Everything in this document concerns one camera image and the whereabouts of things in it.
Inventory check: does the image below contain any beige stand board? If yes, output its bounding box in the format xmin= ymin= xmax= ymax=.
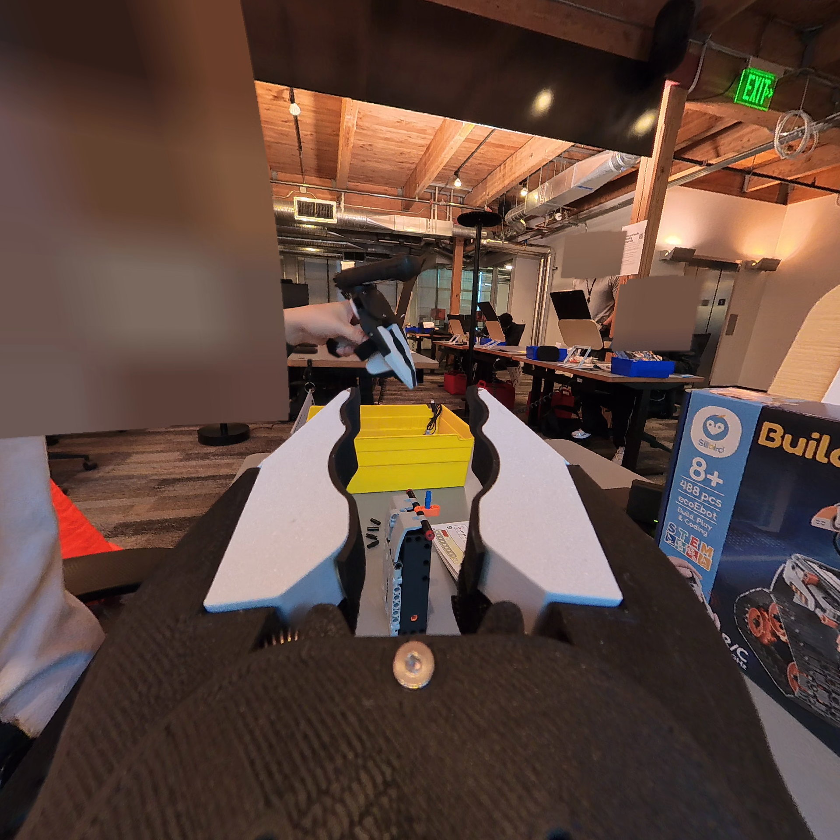
xmin=556 ymin=318 xmax=605 ymax=350

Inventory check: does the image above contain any person's left hand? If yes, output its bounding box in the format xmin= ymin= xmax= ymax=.
xmin=287 ymin=298 xmax=368 ymax=358

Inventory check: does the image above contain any yellow plastic bin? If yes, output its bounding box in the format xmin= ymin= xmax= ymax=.
xmin=307 ymin=403 xmax=475 ymax=494

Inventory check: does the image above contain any black pole stand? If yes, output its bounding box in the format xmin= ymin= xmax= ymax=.
xmin=457 ymin=210 xmax=501 ymax=414

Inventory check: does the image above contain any orange cloth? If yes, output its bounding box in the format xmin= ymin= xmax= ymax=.
xmin=49 ymin=479 xmax=122 ymax=559

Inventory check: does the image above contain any blue toy robot kit box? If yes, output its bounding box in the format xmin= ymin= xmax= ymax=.
xmin=656 ymin=387 xmax=840 ymax=726

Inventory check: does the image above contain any grey desk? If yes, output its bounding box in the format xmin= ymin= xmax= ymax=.
xmin=226 ymin=438 xmax=840 ymax=840

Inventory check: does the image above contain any long wooden table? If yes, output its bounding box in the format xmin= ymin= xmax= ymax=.
xmin=433 ymin=338 xmax=704 ymax=473

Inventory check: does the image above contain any black device box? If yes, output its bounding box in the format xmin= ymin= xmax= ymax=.
xmin=626 ymin=480 xmax=667 ymax=526

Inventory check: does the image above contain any white instruction booklet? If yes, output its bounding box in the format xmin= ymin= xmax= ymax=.
xmin=433 ymin=521 xmax=470 ymax=581

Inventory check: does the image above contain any grey elevator door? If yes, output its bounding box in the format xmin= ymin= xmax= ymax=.
xmin=692 ymin=266 xmax=739 ymax=388

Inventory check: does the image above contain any black mesh office chair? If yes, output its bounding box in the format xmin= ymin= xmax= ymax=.
xmin=62 ymin=546 xmax=172 ymax=598

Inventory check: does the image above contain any black glossy panel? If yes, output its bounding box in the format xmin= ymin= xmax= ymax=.
xmin=241 ymin=0 xmax=697 ymax=158

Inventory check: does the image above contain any black grey brick assembly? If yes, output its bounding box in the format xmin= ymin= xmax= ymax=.
xmin=382 ymin=489 xmax=439 ymax=636

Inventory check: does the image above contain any silver air duct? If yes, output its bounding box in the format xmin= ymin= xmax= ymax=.
xmin=505 ymin=151 xmax=641 ymax=224

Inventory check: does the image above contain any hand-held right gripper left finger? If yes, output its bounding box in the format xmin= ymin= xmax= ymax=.
xmin=203 ymin=387 xmax=366 ymax=621

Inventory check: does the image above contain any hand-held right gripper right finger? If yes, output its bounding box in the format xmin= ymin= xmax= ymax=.
xmin=453 ymin=387 xmax=624 ymax=632

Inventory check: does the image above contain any wooden column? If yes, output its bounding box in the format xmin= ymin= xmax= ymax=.
xmin=630 ymin=79 xmax=689 ymax=277

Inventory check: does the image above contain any white cable coil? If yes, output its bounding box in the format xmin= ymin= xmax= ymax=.
xmin=774 ymin=108 xmax=820 ymax=158

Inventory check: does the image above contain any white paper notice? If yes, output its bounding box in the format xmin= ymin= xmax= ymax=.
xmin=620 ymin=220 xmax=649 ymax=275

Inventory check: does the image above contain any green exit sign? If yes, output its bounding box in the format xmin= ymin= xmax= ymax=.
xmin=734 ymin=58 xmax=781 ymax=111

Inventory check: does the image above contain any person's torso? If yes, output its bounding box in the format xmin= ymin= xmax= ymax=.
xmin=0 ymin=436 xmax=106 ymax=736

